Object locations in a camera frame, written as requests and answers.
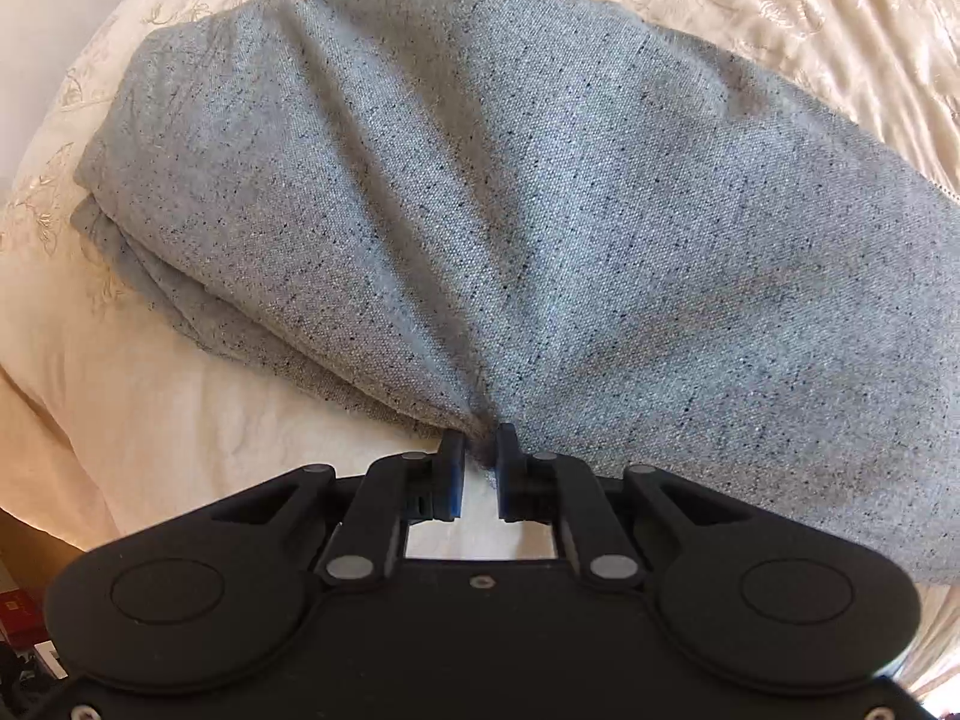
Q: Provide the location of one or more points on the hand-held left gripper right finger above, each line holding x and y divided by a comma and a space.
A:
506, 476

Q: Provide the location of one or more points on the red box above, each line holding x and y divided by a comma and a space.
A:
19, 611

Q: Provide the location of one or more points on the grey speckled pants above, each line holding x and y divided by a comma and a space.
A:
540, 225

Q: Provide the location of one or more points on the cream embroidered bedspread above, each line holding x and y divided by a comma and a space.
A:
172, 427

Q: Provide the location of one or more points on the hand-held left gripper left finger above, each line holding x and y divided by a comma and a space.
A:
452, 476

